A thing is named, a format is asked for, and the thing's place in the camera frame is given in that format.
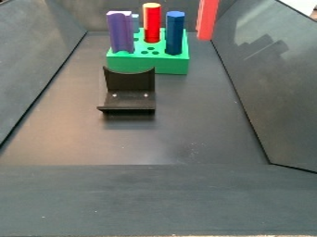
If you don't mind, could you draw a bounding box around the red square-circle peg object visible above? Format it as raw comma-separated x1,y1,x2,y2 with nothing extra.
196,0,220,41

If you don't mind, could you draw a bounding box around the red cylinder peg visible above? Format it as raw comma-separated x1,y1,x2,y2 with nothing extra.
142,2,161,44

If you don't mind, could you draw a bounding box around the blue hexagonal prism peg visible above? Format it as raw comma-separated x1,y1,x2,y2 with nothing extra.
165,11,185,56

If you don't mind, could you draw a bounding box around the purple notched block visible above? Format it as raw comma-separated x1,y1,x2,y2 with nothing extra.
107,11,134,53

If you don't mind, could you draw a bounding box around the green shape sorter board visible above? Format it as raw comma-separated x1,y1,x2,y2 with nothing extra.
106,28,190,75

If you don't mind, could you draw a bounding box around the black curved stand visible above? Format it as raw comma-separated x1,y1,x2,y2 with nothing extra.
97,67,157,112

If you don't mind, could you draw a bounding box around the light blue square block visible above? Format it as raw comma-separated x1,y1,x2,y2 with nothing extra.
132,14,141,33

